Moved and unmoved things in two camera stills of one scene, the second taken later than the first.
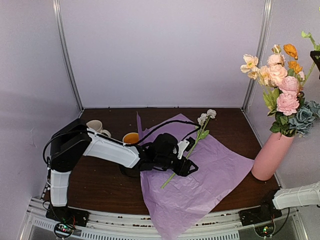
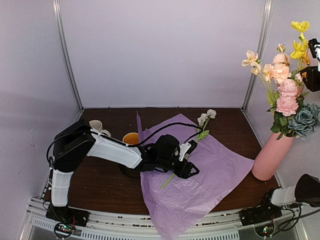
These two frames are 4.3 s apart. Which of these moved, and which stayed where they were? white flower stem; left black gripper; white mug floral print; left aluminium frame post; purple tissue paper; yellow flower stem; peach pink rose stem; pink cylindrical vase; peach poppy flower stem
Moved: peach pink rose stem; peach poppy flower stem; yellow flower stem
Stayed: purple tissue paper; left aluminium frame post; white flower stem; pink cylindrical vase; white mug floral print; left black gripper
